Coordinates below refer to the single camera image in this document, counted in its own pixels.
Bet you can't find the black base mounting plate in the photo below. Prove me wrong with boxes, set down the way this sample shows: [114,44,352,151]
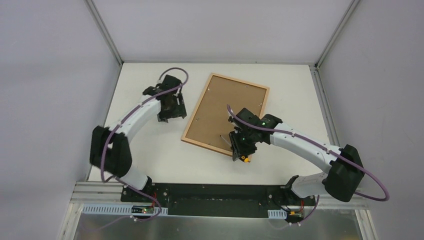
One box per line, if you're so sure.
[120,183,316,219]

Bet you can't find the white cable duct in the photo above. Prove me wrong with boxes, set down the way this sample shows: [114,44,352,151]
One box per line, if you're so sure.
[267,209,287,220]
[81,203,168,217]

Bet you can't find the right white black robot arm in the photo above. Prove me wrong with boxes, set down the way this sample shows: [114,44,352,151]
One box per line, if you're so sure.
[227,107,364,205]

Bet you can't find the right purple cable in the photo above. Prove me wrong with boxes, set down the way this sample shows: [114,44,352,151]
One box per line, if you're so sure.
[226,103,391,227]

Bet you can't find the right white cable duct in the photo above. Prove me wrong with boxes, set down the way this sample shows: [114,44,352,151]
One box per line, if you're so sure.
[267,209,287,220]

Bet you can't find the black orange handle screwdriver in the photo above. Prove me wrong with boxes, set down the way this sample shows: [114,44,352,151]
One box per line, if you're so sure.
[220,135,251,163]

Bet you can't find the purple cable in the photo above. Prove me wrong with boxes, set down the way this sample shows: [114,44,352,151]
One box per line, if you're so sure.
[226,103,391,227]
[99,67,190,223]

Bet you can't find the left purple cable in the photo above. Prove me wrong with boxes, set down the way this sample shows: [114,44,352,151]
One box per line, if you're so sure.
[99,67,190,223]

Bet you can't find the aluminium front rail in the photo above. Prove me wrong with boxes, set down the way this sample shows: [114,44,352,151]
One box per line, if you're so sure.
[70,181,369,210]

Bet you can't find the brown wooden photo frame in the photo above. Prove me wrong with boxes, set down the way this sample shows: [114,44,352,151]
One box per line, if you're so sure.
[181,73,270,156]

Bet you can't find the left white cable duct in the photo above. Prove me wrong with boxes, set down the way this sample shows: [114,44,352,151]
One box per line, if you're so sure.
[81,203,168,217]

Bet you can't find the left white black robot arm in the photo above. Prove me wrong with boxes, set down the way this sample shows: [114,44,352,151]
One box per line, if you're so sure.
[89,74,187,203]

